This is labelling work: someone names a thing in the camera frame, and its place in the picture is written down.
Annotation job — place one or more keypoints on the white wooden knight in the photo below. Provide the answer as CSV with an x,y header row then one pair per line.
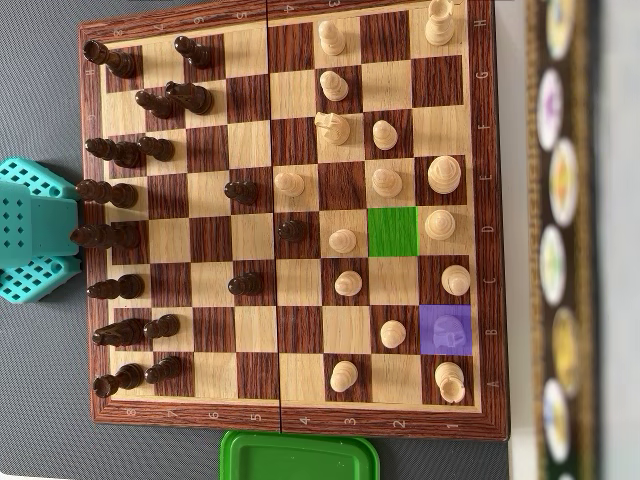
x,y
447,334
334,127

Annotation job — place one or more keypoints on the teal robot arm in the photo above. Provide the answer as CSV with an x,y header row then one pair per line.
x,y
30,225

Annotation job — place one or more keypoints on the white wooden pawn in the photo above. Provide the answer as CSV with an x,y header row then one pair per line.
x,y
393,334
333,86
289,184
344,376
342,241
348,283
384,135
331,39

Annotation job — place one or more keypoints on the dark wooden pawn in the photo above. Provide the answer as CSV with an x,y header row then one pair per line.
x,y
195,52
242,192
162,327
246,284
157,148
164,370
292,231
156,105

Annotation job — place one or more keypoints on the wooden folding chessboard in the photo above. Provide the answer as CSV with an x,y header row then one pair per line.
x,y
210,240

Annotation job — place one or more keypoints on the white wooden queen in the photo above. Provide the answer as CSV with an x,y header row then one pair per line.
x,y
440,225

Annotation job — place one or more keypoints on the white wooden king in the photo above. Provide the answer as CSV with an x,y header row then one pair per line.
x,y
444,175

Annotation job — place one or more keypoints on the white wooden rook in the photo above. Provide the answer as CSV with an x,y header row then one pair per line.
x,y
441,27
449,380

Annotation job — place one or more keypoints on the dark wooden knight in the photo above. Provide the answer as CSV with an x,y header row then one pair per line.
x,y
122,332
192,97

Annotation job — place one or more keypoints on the dark wooden bishop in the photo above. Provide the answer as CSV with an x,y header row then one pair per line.
x,y
120,287
117,152

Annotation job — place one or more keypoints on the dark wooden queen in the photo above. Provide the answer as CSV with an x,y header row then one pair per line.
x,y
107,236

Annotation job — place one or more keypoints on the dark wooden king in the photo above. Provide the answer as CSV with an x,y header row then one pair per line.
x,y
110,194

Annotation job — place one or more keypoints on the green plastic tray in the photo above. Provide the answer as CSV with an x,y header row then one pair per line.
x,y
300,457

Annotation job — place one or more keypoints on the black box with coin prints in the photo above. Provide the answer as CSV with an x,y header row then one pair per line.
x,y
562,240

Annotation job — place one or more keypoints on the dark wooden rook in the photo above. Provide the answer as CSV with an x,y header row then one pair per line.
x,y
120,380
112,59

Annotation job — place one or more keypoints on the dark grey mat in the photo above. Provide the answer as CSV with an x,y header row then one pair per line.
x,y
40,75

